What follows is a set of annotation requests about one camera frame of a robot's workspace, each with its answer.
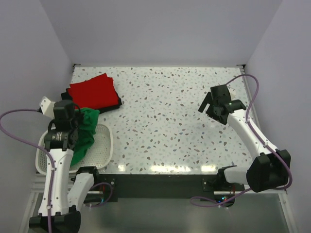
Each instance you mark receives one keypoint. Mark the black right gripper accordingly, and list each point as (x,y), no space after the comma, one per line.
(208,100)

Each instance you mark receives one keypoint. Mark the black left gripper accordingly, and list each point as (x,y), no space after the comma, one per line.
(79,116)

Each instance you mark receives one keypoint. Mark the green t shirt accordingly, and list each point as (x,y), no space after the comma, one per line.
(86,132)

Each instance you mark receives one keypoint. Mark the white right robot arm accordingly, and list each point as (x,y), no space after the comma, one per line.
(269,169)

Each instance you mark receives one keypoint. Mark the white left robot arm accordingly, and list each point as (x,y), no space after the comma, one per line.
(59,211)

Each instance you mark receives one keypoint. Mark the folded black t shirt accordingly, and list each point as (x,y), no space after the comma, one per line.
(114,106)

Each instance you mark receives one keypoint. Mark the folded red t shirt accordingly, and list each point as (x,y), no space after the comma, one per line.
(93,93)

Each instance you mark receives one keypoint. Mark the white plastic basket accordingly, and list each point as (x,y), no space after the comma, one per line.
(99,154)

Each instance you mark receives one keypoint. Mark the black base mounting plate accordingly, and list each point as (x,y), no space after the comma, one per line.
(111,187)

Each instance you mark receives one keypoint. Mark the aluminium front rail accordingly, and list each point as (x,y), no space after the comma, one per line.
(38,186)

